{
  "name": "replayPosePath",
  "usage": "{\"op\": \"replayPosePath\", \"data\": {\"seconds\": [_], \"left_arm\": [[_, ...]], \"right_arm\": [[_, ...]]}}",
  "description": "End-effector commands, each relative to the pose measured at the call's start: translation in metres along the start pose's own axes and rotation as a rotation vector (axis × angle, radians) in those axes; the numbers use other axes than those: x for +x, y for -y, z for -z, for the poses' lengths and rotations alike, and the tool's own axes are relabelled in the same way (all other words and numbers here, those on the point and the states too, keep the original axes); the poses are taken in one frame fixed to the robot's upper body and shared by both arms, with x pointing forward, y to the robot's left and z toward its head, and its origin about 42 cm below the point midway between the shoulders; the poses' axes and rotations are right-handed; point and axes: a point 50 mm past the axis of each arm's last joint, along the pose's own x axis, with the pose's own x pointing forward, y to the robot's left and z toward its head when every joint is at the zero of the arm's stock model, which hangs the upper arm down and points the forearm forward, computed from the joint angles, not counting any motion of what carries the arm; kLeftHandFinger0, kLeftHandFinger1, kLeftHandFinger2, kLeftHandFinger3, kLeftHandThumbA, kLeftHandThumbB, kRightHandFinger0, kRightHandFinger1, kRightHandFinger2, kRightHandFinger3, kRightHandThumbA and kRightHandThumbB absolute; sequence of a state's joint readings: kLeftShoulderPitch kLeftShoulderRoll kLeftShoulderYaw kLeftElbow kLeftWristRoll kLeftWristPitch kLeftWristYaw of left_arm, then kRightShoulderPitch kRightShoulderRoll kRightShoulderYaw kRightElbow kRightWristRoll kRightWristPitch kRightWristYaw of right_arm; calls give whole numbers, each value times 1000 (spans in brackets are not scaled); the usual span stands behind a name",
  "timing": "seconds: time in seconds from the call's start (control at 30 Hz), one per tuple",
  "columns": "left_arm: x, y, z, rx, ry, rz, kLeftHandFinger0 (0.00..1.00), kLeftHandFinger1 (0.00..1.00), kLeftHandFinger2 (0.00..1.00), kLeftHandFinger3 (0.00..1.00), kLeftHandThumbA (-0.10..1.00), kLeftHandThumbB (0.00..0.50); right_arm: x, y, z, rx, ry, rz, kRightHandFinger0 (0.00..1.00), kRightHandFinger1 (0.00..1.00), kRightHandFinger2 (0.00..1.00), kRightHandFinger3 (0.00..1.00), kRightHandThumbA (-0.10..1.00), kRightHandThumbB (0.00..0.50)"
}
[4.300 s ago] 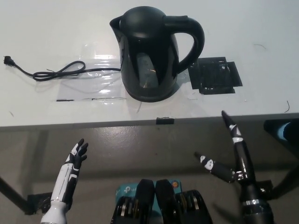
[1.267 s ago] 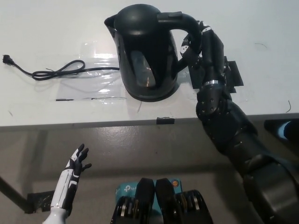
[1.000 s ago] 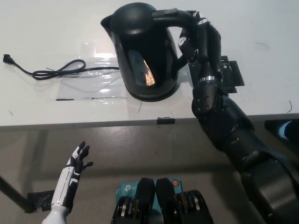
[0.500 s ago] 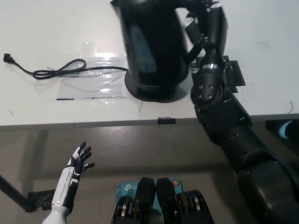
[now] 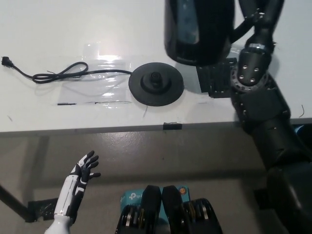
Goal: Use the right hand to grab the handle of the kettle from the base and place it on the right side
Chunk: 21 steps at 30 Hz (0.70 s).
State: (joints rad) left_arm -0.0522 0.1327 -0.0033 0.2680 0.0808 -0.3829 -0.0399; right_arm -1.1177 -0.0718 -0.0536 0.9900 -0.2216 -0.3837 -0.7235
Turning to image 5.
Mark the black tape square patch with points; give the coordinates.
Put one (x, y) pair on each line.
(214, 80)

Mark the black electric kettle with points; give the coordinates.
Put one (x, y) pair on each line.
(209, 36)

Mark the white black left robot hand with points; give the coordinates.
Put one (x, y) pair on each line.
(70, 190)

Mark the clear plastic tape sheet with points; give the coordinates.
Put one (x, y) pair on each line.
(102, 90)

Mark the blue object under table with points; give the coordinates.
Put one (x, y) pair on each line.
(299, 128)

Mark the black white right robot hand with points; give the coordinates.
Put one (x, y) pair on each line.
(265, 24)

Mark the small black tape piece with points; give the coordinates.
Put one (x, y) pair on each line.
(172, 126)

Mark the round black kettle base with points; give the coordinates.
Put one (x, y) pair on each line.
(156, 85)

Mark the black slanted table leg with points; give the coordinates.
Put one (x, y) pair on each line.
(14, 202)

